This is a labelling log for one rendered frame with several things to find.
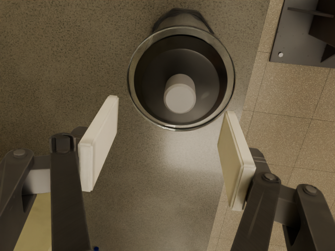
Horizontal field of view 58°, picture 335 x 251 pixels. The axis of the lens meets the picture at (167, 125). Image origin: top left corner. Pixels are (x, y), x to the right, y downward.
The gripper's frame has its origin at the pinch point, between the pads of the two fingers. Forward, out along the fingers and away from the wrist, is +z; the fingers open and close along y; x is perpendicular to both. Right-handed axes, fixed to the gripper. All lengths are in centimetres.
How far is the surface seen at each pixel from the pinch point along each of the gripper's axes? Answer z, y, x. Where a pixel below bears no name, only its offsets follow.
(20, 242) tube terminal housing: 18.1, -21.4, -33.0
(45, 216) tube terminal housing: 24.3, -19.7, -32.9
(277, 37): 127, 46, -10
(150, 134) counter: 34.3, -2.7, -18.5
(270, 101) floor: 128, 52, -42
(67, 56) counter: 34.3, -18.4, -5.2
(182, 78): 8.9, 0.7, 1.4
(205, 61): 10.2, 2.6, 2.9
